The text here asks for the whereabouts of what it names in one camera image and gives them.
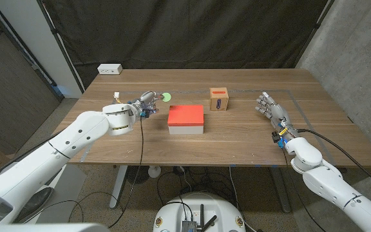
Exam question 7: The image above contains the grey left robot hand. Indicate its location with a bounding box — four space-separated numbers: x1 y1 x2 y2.
127 90 164 119

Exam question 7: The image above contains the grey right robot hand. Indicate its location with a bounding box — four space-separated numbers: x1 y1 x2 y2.
254 91 299 149

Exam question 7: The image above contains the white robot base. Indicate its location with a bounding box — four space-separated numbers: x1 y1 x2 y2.
153 192 247 232

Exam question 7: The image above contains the red box with white base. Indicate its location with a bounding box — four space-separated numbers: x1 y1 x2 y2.
167 104 205 135

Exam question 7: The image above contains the wooden box with coloured slots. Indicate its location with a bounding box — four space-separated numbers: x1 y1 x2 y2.
209 86 229 111

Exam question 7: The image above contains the white power strip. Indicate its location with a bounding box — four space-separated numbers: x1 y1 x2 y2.
97 63 123 75

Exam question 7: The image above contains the white round floor object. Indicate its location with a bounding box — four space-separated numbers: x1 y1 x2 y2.
147 165 162 179

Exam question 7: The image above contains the black round floor fan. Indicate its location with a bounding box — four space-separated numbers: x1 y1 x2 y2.
126 166 150 186

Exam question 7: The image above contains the black backdrop stand pole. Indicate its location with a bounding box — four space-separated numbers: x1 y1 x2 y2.
292 0 336 69
36 0 86 94

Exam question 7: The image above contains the grey table leg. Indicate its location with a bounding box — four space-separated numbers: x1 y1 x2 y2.
268 166 292 214

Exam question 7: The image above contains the black backdrop curtain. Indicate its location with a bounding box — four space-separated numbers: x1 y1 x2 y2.
38 0 334 91

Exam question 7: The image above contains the white table leg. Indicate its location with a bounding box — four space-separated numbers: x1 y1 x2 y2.
109 165 128 209

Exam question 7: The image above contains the white floor platform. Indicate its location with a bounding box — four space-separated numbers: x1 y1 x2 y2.
24 164 87 224

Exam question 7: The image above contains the dark leather shoe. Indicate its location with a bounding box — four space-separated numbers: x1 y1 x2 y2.
13 186 55 223

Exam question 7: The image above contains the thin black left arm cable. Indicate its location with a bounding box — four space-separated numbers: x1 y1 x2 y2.
108 117 144 229

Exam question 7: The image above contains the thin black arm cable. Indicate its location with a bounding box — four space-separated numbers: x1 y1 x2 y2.
280 147 328 232
108 117 144 229

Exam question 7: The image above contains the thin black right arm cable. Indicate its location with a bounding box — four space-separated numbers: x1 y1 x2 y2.
280 147 328 232

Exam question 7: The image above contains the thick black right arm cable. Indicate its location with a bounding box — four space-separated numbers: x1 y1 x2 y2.
297 128 371 196

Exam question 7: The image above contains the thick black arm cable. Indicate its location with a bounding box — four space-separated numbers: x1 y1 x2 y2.
297 128 371 196
0 128 66 186

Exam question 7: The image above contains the black floor cable bundle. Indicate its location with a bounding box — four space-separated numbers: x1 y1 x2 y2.
156 166 247 210

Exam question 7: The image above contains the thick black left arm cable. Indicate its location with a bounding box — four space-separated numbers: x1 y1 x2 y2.
0 128 66 186

